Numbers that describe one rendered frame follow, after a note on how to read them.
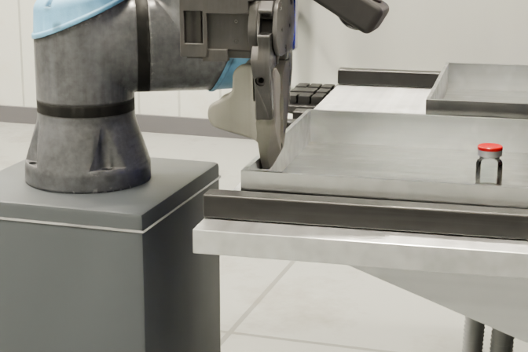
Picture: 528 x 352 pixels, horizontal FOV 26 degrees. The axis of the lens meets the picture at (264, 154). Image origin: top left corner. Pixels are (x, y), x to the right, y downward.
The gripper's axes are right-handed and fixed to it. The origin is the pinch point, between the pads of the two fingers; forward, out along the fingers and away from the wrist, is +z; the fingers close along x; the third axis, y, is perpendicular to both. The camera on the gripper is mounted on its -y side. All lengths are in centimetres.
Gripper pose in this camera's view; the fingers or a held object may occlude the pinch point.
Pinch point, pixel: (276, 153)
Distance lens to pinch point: 96.9
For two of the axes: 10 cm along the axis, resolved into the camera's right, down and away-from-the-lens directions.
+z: 0.1, 9.7, 2.4
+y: -9.7, -0.5, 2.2
